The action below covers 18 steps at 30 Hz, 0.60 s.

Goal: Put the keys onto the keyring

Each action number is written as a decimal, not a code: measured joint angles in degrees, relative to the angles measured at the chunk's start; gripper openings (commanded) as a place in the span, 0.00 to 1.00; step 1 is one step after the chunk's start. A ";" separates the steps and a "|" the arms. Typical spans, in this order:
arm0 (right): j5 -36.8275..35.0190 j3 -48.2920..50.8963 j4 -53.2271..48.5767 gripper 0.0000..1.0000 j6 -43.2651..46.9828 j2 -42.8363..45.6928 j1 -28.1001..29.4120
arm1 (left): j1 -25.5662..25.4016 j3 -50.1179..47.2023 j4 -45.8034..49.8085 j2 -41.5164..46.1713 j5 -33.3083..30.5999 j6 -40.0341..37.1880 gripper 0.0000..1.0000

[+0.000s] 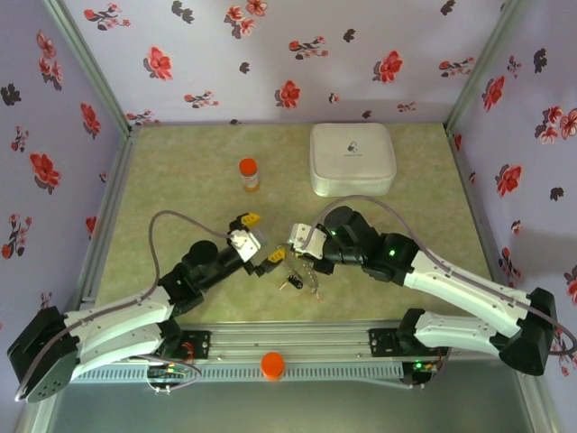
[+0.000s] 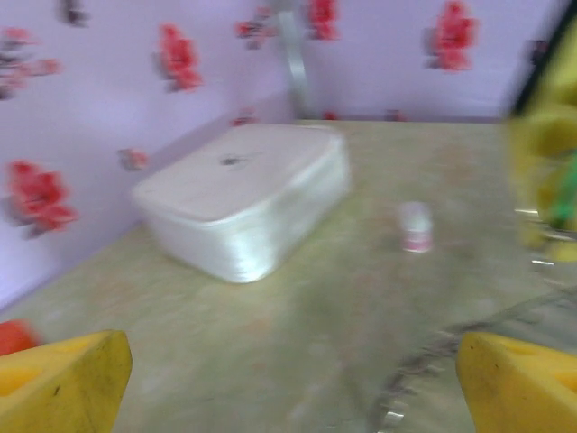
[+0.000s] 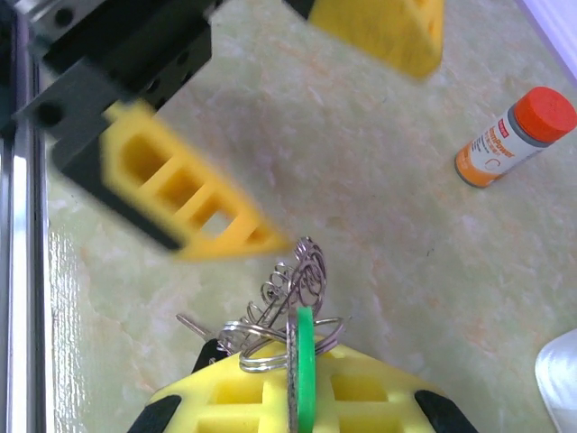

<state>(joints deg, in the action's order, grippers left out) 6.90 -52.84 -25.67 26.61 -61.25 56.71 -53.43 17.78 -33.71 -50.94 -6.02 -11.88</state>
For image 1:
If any large metal keyring with rings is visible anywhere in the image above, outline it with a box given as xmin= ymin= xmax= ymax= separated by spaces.
xmin=274 ymin=243 xmax=324 ymax=304

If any orange capped supplement bottle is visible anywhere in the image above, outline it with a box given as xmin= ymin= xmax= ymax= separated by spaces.
xmin=238 ymin=157 xmax=261 ymax=194

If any white medicine bag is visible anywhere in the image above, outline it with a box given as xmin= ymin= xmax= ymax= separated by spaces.
xmin=308 ymin=122 xmax=398 ymax=198

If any orange round cap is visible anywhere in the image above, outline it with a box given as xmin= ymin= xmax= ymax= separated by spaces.
xmin=260 ymin=351 xmax=286 ymax=383

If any grey metal panel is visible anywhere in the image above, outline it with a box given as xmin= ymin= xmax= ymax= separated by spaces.
xmin=17 ymin=360 xmax=560 ymax=433

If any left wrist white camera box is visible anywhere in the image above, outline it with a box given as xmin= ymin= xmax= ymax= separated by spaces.
xmin=226 ymin=225 xmax=263 ymax=263

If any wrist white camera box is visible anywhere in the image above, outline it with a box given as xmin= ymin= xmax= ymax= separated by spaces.
xmin=287 ymin=223 xmax=329 ymax=259
xmin=226 ymin=225 xmax=263 ymax=263

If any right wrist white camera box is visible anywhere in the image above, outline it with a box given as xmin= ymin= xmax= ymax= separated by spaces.
xmin=287 ymin=223 xmax=329 ymax=259

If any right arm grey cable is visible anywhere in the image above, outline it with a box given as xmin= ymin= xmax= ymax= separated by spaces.
xmin=301 ymin=194 xmax=577 ymax=389

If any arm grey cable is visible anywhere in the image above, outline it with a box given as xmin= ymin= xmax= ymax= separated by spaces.
xmin=13 ymin=210 xmax=235 ymax=402
xmin=301 ymin=194 xmax=577 ymax=389

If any left arm grey cable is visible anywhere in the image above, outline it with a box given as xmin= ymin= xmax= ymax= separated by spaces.
xmin=13 ymin=210 xmax=235 ymax=402

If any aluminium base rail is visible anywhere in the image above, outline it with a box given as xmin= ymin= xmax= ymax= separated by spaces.
xmin=42 ymin=318 xmax=540 ymax=364

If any grey slotted cable duct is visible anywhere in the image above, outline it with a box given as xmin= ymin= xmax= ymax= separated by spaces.
xmin=60 ymin=363 xmax=405 ymax=384

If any aluminium side rail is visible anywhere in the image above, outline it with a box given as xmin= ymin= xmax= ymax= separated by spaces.
xmin=71 ymin=125 xmax=142 ymax=319
xmin=444 ymin=125 xmax=528 ymax=324

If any aluminium corner post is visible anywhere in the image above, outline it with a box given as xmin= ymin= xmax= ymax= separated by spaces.
xmin=444 ymin=0 xmax=528 ymax=136
xmin=42 ymin=0 xmax=142 ymax=136

